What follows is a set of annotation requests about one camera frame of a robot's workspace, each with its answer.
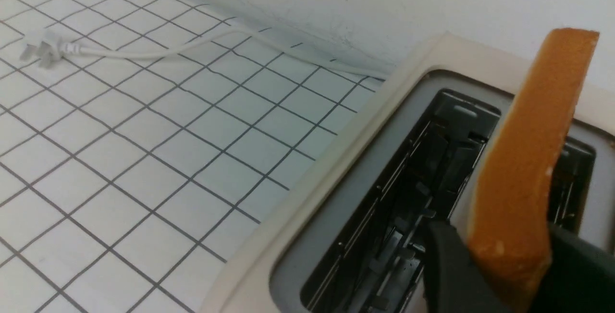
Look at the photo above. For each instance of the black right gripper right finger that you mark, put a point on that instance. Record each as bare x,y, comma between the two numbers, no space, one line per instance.
581,278

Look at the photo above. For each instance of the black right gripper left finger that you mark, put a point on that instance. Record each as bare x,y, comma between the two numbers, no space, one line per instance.
452,281

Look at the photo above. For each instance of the toast slice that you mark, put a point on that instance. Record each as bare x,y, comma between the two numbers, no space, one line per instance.
507,233

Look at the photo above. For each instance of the cream white toaster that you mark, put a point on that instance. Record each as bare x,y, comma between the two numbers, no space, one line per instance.
349,236

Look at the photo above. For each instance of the white grid tablecloth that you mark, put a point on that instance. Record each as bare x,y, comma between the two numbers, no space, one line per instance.
127,185

